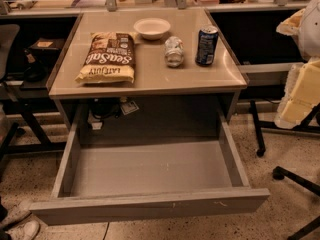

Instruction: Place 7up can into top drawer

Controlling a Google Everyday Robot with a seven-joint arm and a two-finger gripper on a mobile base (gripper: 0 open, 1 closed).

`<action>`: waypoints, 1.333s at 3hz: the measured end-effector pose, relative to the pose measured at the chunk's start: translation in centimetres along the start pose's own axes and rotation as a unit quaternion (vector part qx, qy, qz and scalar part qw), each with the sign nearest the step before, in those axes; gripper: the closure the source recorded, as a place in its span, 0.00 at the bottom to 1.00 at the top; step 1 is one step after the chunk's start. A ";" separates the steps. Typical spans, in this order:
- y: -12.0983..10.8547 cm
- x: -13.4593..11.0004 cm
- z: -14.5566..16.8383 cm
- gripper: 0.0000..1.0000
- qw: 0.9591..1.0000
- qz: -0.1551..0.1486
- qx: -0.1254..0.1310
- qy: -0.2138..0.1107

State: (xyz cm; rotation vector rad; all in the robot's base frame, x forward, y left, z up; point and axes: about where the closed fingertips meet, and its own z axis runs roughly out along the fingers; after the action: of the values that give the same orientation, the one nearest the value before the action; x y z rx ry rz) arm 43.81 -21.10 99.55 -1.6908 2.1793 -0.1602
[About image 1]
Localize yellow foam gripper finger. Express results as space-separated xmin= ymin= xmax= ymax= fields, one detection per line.
xmin=274 ymin=59 xmax=320 ymax=129
xmin=276 ymin=9 xmax=305 ymax=36

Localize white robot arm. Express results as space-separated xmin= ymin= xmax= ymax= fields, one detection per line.
xmin=274 ymin=0 xmax=320 ymax=129

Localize blue pepsi can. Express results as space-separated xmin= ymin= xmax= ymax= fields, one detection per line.
xmin=195 ymin=25 xmax=219 ymax=66

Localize open grey top drawer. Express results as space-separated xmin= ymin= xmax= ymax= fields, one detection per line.
xmin=31 ymin=108 xmax=269 ymax=225

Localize black chair base right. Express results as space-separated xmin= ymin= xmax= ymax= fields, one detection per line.
xmin=272 ymin=165 xmax=320 ymax=240

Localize grey cabinet desk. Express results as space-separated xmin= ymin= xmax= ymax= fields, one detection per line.
xmin=45 ymin=7 xmax=250 ymax=132

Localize white paper bowl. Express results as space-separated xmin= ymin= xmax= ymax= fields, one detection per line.
xmin=134 ymin=18 xmax=171 ymax=40

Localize brown sea salt chip bag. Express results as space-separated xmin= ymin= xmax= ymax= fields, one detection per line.
xmin=75 ymin=32 xmax=137 ymax=84

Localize black box under desk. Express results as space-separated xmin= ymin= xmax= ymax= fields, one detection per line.
xmin=28 ymin=38 xmax=65 ymax=54

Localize grey office chair left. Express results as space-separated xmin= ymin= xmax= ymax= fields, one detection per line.
xmin=0 ymin=24 xmax=20 ymax=163

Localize white sneaker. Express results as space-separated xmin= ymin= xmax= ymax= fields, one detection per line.
xmin=7 ymin=220 xmax=40 ymax=240

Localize black cables under desk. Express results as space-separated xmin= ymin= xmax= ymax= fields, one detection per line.
xmin=89 ymin=97 xmax=122 ymax=120

